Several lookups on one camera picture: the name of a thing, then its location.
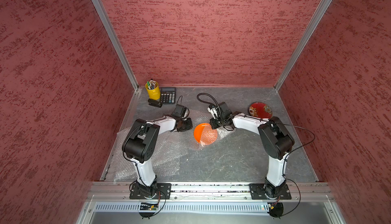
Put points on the clear bubble wrap sheet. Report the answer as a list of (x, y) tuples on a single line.
[(165, 169)]

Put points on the red floral dinner plate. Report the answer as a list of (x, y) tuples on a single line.
[(260, 110)]

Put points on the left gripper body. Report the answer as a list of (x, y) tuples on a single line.
[(186, 125)]

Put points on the aluminium front rail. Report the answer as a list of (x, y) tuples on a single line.
[(212, 191)]

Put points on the bubble pink plate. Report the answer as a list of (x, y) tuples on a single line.
[(169, 148)]

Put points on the orange dinner plate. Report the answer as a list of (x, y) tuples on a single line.
[(204, 134)]

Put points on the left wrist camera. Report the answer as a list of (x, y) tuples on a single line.
[(180, 111)]

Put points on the black stapler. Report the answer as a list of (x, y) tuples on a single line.
[(155, 103)]

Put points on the black calculator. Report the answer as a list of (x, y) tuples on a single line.
[(168, 95)]

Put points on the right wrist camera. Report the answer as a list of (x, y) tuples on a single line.
[(215, 111)]

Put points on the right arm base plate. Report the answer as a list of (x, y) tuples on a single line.
[(261, 191)]

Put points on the pens in cup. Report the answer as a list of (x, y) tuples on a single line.
[(151, 84)]

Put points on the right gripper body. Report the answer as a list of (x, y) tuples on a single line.
[(217, 123)]

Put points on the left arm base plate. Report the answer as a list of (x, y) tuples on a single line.
[(156, 191)]

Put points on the perforated cable duct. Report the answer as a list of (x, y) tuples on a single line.
[(251, 208)]

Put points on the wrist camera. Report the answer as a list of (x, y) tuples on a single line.
[(180, 111), (215, 111)]

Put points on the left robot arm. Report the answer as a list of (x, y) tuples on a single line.
[(139, 146)]

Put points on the yellow pen cup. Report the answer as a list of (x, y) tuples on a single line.
[(154, 94)]

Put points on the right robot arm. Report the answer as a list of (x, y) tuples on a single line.
[(277, 143)]

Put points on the bubble orange plate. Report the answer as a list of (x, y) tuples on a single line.
[(187, 139)]

